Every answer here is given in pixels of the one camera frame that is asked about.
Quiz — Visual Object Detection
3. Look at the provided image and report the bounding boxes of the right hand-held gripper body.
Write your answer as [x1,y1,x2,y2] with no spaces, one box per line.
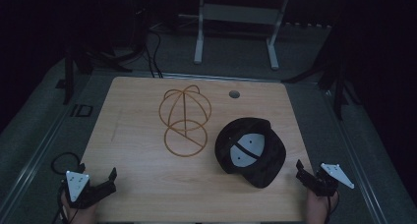
[295,162,355,197]

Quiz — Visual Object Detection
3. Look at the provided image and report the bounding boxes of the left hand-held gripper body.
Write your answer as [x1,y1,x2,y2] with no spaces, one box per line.
[61,170,117,209]

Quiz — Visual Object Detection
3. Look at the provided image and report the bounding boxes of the black baseball cap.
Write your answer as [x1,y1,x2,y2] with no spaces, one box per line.
[214,117,287,190]

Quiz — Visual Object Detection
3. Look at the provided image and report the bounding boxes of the gold wire hat stand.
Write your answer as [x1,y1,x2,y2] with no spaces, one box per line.
[158,84,212,158]

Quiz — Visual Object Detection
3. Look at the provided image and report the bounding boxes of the person's left hand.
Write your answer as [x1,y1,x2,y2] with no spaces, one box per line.
[60,194,98,224]

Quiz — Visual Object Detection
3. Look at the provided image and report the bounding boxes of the person's right hand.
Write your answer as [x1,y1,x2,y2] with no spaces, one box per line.
[306,188,340,224]

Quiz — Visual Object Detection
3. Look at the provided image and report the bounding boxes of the black tripod stand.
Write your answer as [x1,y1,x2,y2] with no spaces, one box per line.
[62,0,147,106]
[282,17,362,121]

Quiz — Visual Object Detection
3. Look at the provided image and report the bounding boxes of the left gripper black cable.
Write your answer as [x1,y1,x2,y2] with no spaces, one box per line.
[51,183,80,224]

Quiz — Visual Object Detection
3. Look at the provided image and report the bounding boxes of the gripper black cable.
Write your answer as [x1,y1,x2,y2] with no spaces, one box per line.
[324,190,340,224]
[51,183,80,224]

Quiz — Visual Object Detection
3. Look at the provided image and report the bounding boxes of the black looped cable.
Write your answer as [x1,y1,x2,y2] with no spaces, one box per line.
[50,151,82,176]

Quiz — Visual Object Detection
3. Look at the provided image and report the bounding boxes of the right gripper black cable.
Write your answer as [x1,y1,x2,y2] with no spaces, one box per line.
[324,190,340,224]

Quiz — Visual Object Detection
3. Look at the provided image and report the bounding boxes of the black floor cables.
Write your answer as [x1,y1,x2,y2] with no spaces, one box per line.
[143,7,164,79]

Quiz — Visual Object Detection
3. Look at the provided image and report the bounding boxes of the white metal table frame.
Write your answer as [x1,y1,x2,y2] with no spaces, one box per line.
[193,0,291,72]

